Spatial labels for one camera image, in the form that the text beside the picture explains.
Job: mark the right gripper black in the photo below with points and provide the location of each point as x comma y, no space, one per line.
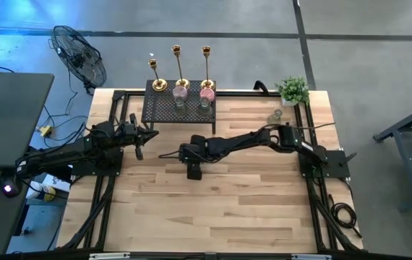
193,151

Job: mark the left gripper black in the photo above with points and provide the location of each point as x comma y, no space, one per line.
132,135

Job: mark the ribbed clear glass candle holder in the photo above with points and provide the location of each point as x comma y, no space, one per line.
204,105
274,117
180,106

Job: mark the short brass candlestick holder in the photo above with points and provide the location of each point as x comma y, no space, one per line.
159,85

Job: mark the medium brass candlestick holder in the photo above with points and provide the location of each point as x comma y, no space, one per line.
183,84

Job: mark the tall brass candlestick holder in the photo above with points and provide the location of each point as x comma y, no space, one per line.
207,84

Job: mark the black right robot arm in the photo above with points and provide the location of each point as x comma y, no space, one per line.
242,142

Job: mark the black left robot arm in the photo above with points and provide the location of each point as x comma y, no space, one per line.
65,150

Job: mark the black perforated metal shelf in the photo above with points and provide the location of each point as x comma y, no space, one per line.
162,108

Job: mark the white box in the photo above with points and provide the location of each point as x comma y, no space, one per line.
59,182

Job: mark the black floor fan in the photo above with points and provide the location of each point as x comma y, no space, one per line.
77,59

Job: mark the yellow power plug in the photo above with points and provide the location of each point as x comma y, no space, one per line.
45,131

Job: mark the white tape strip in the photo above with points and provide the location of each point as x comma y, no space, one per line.
108,256
311,257

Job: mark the white and yellow bottle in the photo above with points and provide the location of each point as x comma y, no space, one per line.
39,192

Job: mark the green plant in white pot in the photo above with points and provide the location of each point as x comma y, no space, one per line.
292,90

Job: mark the grey desk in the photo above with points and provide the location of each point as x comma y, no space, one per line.
7,119

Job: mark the black computer mouse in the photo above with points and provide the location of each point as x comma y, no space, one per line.
9,188

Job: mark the black side table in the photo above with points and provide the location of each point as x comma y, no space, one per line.
408,144

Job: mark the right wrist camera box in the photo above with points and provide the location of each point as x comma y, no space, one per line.
194,171

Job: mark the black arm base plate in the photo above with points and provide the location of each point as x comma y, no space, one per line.
113,168
336,168

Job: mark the black aluminium table frame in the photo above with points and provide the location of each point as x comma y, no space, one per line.
238,94

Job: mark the black curved bracket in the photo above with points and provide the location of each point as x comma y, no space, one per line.
262,86

